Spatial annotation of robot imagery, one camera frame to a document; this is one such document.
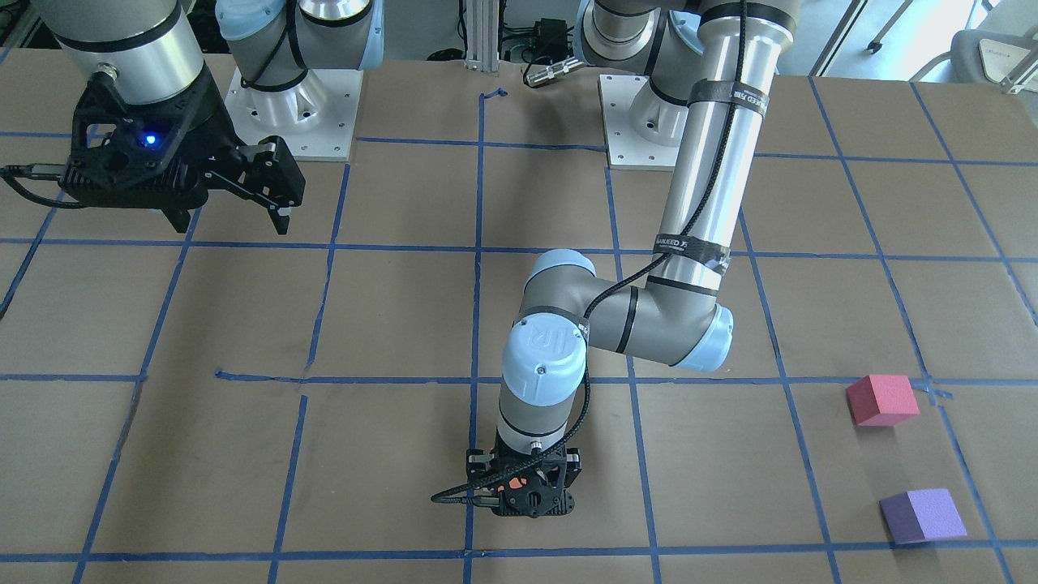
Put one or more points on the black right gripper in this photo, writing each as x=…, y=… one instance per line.
x=212, y=122

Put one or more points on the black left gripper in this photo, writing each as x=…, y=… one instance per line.
x=574, y=462

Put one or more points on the orange foam block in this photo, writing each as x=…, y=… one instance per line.
x=513, y=484

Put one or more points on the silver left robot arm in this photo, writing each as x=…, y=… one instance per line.
x=711, y=64

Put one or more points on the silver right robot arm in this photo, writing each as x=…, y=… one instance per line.
x=151, y=51

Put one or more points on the pink foam block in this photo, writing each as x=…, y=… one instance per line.
x=881, y=400

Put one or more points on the purple foam block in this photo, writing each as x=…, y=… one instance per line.
x=922, y=515

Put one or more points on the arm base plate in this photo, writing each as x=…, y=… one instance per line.
x=316, y=118
x=643, y=131

